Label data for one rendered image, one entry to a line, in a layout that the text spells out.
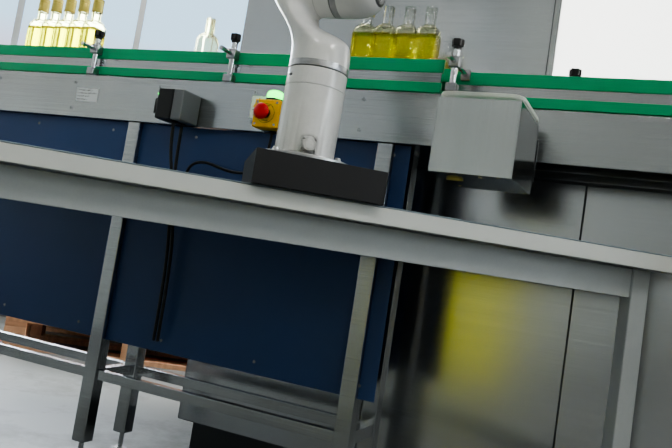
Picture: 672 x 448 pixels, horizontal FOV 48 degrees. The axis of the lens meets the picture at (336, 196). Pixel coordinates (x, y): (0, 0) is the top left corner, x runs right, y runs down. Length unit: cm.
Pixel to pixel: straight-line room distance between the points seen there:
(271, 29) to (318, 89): 92
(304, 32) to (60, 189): 54
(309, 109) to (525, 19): 80
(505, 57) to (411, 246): 73
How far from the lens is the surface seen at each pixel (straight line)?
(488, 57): 205
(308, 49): 148
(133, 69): 221
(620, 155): 176
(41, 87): 240
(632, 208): 195
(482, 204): 199
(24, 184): 143
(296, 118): 145
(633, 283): 168
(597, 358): 194
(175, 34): 495
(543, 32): 204
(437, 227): 144
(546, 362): 196
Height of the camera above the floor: 64
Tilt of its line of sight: 5 degrees up
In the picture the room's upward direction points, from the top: 9 degrees clockwise
